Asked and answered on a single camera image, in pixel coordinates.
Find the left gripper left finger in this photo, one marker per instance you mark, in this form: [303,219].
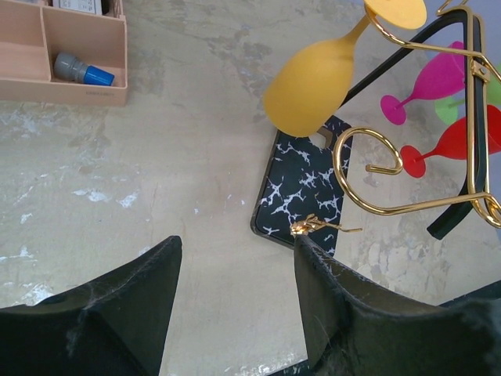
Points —
[115,324]

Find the white blue box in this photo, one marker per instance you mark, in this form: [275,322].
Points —
[93,7]

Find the yellow plastic wine glass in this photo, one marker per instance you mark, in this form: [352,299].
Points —
[313,84]

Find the magenta plastic wine glass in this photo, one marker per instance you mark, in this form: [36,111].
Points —
[441,77]

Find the grey blue marker cap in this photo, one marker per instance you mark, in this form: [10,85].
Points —
[68,67]

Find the peach plastic desk organizer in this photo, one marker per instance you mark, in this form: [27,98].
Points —
[33,33]

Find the green plastic wine glass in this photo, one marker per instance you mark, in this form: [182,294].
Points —
[447,109]

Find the gold wire glass rack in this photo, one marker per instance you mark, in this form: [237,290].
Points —
[478,70]

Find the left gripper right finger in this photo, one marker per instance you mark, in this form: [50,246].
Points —
[353,326]

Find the red plastic wine glass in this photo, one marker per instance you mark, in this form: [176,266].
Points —
[452,144]

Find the black marble rack base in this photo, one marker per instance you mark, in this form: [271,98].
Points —
[298,181]

